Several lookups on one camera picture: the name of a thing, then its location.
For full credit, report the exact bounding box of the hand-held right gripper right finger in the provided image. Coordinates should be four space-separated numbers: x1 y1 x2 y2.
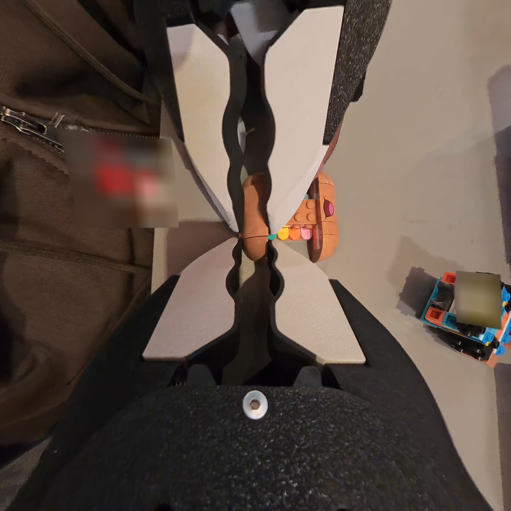
268 244 366 365

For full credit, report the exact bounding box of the brown toy brick shell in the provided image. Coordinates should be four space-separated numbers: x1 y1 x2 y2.
241 172 340 263

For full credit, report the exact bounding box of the person's brown hooded top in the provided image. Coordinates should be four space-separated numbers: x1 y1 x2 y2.
0 0 162 446

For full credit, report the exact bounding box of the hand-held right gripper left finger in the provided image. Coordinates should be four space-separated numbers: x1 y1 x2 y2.
142 238 240 362

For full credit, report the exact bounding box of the colourful toy brick model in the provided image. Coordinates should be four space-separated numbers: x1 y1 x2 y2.
419 271 511 368

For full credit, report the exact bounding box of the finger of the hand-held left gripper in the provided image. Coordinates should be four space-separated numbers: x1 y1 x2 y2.
160 22 245 233
244 5 345 235

